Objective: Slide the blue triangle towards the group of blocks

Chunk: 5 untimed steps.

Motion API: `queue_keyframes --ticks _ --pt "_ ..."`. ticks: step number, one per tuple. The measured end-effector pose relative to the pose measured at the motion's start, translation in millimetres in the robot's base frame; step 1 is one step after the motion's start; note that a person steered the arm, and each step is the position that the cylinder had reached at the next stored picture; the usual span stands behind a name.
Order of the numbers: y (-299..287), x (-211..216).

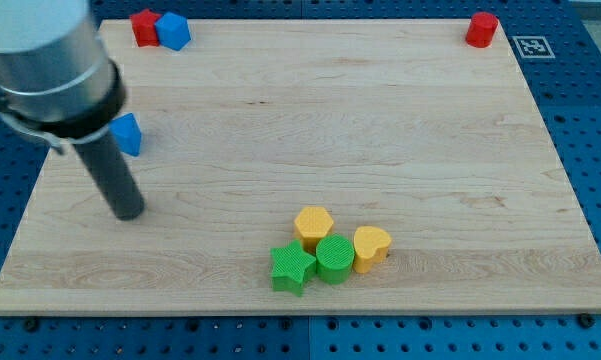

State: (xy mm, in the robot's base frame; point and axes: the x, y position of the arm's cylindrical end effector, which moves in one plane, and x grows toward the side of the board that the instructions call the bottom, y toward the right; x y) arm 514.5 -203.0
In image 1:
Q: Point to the white fiducial marker tag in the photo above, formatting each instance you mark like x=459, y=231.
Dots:
x=533, y=47

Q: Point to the green star block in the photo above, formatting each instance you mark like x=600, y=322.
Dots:
x=292, y=268

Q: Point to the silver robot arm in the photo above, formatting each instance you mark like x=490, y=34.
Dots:
x=59, y=85

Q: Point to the yellow heart block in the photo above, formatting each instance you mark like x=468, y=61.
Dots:
x=371, y=246

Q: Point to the red block top left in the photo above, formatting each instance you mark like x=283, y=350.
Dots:
x=143, y=27

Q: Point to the yellow hexagon block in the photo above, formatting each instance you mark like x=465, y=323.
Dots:
x=311, y=225

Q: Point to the blue cube block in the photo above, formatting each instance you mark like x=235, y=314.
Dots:
x=173, y=31

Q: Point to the green cylinder block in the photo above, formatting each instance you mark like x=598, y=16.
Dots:
x=335, y=255

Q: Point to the wooden board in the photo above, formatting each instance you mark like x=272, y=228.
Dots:
x=397, y=124

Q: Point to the red cylinder block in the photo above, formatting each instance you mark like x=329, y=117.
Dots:
x=481, y=30

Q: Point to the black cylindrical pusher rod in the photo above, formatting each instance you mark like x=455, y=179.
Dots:
x=111, y=175

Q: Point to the blue triangle block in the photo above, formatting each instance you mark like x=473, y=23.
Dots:
x=127, y=134

